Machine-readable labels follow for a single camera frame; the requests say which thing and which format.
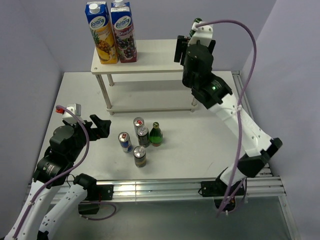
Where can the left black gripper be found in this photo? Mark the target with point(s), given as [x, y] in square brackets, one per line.
[102, 129]

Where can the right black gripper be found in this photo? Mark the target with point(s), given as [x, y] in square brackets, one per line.
[179, 48]

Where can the green bottle with label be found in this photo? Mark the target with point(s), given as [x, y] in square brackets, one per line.
[196, 21]

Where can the plain green glass bottle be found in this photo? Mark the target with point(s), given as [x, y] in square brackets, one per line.
[156, 135]

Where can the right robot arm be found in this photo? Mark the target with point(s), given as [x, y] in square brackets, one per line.
[255, 148]

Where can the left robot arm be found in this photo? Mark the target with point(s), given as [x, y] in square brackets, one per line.
[36, 221]

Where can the white two-tier shelf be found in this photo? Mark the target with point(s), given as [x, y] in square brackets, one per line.
[151, 84]

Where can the blue red bull can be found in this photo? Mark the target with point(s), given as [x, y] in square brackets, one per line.
[125, 142]

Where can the red bull can rear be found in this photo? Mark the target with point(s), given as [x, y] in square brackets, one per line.
[137, 122]

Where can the black energy can middle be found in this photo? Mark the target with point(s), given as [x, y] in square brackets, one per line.
[143, 136]

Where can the black energy can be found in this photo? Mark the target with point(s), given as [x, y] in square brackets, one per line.
[143, 136]
[139, 154]

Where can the black energy can front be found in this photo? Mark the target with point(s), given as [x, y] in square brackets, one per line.
[139, 154]

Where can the grape juice carton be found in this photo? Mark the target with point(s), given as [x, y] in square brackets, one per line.
[123, 29]

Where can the pineapple juice carton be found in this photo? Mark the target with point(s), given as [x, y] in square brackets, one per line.
[99, 22]

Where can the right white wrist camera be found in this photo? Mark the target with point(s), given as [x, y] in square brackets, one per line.
[204, 34]

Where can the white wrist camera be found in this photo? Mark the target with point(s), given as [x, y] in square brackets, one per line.
[204, 34]
[70, 113]

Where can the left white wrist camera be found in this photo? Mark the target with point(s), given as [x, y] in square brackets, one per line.
[70, 113]

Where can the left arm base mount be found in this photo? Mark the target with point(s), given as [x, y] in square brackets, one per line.
[96, 196]

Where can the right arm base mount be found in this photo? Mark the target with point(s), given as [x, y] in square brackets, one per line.
[217, 188]

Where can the aluminium right rail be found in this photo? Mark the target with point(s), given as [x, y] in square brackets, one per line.
[266, 171]

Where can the aluminium rail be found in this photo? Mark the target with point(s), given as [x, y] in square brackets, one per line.
[184, 189]
[266, 171]

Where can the aluminium front rail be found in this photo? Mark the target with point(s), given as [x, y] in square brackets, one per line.
[184, 189]

